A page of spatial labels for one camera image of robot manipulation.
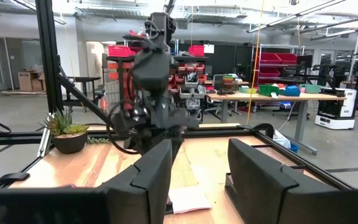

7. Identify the black flat clamp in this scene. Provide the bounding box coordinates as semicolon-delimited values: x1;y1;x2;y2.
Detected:
0;172;30;189

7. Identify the green succulent sprig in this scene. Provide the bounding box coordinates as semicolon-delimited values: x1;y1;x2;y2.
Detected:
87;136;110;145

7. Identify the white plastic bag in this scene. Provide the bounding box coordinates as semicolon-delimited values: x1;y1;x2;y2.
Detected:
272;129;291;149

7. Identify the succulent in dark pot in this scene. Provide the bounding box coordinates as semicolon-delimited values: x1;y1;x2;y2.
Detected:
40;108;90;155

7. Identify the teal bin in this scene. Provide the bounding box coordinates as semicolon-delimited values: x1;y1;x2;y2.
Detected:
300;83;322;94

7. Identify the stack of coloured trays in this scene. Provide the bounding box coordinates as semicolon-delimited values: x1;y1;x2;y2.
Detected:
221;74;236;91

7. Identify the yellow hanging cable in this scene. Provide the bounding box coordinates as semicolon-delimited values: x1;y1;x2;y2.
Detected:
246;0;265;126

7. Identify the silver metal bracket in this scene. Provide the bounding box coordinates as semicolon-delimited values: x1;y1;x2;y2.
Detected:
37;113;53;158

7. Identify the cardboard box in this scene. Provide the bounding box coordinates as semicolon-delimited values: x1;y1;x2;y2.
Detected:
17;70;46;93

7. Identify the black robot workstation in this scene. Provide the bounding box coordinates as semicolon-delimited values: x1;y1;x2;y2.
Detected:
306;46;358;110

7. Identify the white and black machine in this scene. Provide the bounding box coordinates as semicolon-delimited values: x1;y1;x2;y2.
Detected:
314;87;357;131

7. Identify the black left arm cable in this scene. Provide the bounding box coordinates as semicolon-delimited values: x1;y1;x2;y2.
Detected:
106;104;141;156

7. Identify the black side table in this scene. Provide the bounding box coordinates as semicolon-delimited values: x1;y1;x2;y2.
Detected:
62;76;102;111

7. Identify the long wooden table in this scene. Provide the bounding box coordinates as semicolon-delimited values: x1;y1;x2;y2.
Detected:
205;91;347;156

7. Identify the black aluminium rig frame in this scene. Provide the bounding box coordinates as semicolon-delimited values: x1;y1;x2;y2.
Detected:
0;0;354;190

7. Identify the grey office chair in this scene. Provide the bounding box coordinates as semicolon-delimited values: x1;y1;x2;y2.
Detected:
203;73;239;124

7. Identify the blue plastic object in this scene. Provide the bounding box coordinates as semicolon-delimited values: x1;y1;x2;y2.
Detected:
278;85;301;97

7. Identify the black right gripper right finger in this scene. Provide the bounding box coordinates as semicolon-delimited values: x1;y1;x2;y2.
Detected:
227;138;358;224

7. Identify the light green tray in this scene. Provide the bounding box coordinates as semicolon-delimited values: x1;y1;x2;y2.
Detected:
238;86;259;94

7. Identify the black mesh desk organizer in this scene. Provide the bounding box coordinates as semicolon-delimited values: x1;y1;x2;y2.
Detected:
224;143;306;200

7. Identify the wire shelf with red bins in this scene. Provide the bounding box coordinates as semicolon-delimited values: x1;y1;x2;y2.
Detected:
252;45;306;94

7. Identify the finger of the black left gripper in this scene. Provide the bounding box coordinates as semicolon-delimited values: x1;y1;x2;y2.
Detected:
123;135;150;156
170;130;185;162

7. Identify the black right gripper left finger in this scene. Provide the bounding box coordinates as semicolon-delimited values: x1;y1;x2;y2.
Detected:
0;139;173;224

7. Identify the green bin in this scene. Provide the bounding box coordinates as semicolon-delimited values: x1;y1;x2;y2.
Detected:
258;83;280;97

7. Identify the long ceiling light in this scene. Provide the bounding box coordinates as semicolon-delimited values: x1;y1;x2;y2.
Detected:
246;0;347;34

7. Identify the parts rack with red bins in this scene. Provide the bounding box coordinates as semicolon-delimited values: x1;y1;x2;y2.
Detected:
106;45;209;122

